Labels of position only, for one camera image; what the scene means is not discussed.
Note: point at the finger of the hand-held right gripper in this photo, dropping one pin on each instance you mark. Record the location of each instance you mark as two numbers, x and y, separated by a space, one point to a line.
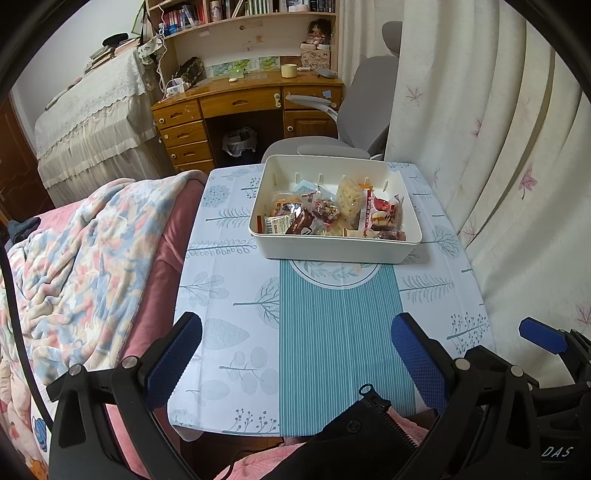
542 334

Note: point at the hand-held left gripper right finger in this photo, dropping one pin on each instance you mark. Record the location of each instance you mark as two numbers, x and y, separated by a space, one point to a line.
418 360

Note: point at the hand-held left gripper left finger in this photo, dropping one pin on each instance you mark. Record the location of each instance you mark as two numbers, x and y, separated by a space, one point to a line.
173 355

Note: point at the white plastic storage box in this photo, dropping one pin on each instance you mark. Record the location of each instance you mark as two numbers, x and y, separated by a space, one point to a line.
332 251

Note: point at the white and red snack packet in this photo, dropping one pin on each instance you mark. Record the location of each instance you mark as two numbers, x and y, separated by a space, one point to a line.
383 214

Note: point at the red-edged cracker packet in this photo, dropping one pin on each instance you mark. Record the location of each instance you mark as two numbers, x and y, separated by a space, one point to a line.
276 225

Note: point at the yellow puffed snack packet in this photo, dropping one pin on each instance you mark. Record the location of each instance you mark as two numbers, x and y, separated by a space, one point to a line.
348 198

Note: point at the dark brown snack packet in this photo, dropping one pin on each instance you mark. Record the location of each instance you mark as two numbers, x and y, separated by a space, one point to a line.
300 224

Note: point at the orange puff snack packet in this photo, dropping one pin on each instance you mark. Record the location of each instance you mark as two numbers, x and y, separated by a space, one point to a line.
284 203

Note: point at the large pale blue packet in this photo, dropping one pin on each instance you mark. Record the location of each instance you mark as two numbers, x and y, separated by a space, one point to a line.
304 187

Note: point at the pink fleece garment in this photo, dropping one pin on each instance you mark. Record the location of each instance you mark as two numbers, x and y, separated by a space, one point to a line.
408 427

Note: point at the pale blue leaf-print tablecloth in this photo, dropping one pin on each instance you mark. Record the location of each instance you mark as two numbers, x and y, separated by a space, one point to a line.
332 323

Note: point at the black jacket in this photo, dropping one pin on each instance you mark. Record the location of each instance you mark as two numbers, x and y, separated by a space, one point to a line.
351 452

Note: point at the floral blanket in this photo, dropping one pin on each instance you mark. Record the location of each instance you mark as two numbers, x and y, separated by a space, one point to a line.
83 258

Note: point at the dark blue cloth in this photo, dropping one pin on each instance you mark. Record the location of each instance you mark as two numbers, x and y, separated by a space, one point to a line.
25 228

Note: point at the cream leaf-print curtain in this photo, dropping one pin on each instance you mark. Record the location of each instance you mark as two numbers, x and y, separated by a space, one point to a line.
485 138

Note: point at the trash bin with bag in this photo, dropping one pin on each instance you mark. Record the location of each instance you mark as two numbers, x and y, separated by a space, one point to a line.
239 141

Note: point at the brown wooden door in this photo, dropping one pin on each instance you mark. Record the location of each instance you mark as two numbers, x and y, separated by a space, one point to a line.
18 170

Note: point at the white lace furniture cover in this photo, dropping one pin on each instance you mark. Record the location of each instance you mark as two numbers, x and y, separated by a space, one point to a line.
92 120

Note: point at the wooden desk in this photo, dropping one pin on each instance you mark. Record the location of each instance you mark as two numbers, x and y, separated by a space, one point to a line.
240 99

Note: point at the white charger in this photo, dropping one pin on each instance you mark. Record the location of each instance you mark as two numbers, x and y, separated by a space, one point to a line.
175 86

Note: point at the grey office chair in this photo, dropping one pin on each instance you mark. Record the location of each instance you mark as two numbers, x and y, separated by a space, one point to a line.
369 92

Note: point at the dark patterned pouch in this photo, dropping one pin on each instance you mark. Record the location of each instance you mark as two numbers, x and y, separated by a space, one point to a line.
191 69

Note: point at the grey cloth item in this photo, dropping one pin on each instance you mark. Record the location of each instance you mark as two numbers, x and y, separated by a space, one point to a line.
325 72

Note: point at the cream cup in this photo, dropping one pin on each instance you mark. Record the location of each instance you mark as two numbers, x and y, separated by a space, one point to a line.
288 71

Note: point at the floral fabric bag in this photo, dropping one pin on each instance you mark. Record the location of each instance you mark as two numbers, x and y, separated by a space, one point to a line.
150 50

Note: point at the stack of books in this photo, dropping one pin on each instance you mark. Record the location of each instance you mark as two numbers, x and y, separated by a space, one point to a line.
104 53

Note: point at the printed cardboard box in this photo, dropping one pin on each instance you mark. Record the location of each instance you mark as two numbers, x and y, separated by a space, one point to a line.
316 59

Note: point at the wooden bookshelf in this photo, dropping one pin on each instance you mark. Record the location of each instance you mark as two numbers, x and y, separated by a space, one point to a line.
258 44

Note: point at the brown-haired doll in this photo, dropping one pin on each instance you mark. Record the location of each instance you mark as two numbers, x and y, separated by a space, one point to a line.
318 30

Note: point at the row of books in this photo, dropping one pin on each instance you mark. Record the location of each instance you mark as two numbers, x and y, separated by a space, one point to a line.
258 7

